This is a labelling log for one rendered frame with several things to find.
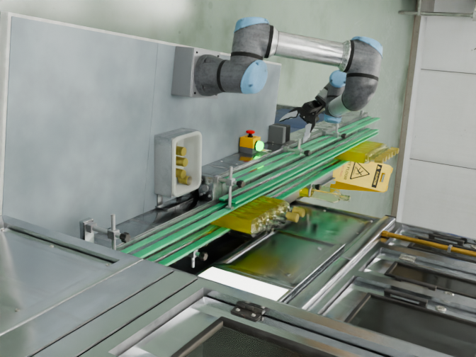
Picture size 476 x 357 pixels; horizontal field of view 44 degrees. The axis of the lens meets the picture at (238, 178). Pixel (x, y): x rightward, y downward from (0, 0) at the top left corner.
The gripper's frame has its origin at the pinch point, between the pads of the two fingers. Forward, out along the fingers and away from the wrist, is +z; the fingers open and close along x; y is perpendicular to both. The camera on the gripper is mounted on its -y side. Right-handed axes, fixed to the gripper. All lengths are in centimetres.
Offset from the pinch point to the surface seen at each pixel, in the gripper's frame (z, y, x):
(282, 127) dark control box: 0.1, 17.6, 9.9
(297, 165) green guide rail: 8.1, 23.6, -6.7
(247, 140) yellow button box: 15.8, -5.3, 9.9
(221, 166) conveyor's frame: 30.8, -25.8, 2.9
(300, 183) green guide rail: 13.0, 30.2, -12.5
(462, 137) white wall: -173, 528, -6
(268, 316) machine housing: 37, -134, -65
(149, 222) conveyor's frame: 59, -64, -6
